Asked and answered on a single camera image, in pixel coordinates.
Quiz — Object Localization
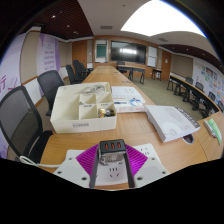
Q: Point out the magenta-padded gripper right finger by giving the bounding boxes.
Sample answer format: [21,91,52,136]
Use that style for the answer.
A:
[124,144,170,190]

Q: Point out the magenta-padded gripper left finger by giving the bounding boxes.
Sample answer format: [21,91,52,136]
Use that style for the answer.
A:
[53,144,103,190]

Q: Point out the black block charger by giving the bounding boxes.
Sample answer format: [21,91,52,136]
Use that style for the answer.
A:
[98,139,128,166]

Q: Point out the white power strip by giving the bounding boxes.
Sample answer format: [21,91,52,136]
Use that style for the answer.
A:
[63,143,159,188]

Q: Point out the white compartment organizer box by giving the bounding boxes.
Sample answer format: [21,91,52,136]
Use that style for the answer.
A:
[49,82,118,135]

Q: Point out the round silver table grommet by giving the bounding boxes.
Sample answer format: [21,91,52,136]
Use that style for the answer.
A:
[182,133,195,145]

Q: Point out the white book with dark stripe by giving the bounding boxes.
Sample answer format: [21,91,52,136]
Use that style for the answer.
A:
[144,104,202,144]

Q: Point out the small brass metal parts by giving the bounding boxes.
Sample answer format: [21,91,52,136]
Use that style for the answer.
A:
[97,107,117,119]

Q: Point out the white pen box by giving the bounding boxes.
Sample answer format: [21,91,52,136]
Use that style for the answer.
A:
[203,119,218,138]

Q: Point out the green and white booklet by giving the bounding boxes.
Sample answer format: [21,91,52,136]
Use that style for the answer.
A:
[208,117,223,146]

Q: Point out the black mesh office chair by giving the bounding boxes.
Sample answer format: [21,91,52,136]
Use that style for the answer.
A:
[36,69,66,118]
[0,85,54,164]

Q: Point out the white printed paper sheet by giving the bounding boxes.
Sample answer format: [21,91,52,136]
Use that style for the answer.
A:
[110,85,143,101]

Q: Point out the long wooden side table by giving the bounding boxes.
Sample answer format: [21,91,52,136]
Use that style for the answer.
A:
[168,73,221,118]

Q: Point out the row of black chairs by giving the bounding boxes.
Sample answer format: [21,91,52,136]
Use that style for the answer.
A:
[166,75,224,120]

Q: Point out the group of black office chairs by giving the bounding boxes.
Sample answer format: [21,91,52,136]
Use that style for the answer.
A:
[64,59,94,85]

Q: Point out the small dark side desk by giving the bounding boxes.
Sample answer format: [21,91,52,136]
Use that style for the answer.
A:
[151,68,163,81]

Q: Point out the black desk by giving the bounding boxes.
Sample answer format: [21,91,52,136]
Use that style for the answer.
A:
[116,64,147,84]

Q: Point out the brown wooden door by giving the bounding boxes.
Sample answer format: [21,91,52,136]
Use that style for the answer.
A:
[160,49,173,81]
[71,40,88,68]

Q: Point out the plain white whiteboard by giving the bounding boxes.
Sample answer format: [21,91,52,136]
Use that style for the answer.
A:
[146,45,158,68]

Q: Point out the whiteboard with green panel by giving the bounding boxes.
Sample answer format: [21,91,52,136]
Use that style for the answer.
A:
[94,39,109,64]

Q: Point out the large bright ceiling light panel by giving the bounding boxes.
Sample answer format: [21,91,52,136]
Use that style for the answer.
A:
[120,0,207,38]

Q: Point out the white power strip cable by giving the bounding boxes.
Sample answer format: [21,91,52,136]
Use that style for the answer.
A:
[18,155,63,168]

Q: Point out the group of colourful wall posters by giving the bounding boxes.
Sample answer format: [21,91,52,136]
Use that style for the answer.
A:
[198,63,224,105]

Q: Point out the large black wall screen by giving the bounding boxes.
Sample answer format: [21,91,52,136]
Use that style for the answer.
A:
[110,40,148,66]

